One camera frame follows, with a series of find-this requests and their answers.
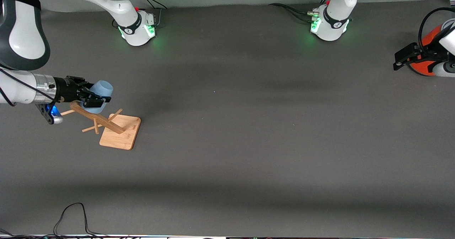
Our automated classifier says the looped black table cable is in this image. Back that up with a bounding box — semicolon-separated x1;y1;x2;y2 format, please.
53;202;107;238

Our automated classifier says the black left arm base cable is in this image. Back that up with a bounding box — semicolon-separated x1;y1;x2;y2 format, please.
268;0;333;23

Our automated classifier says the black table edge cable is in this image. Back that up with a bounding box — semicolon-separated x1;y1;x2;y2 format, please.
0;228;54;239

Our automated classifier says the black arm base cable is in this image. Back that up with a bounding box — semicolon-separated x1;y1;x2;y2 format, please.
268;0;333;23
136;0;168;28

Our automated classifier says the light blue cup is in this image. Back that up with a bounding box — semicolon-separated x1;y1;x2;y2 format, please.
81;80;114;114

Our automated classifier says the wooden cup rack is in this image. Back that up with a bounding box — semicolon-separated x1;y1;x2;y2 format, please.
59;100;141;150

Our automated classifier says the orange can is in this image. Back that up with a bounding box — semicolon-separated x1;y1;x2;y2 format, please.
405;25;450;77

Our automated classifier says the black right arm base cable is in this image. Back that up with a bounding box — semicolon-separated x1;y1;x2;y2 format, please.
136;0;168;28

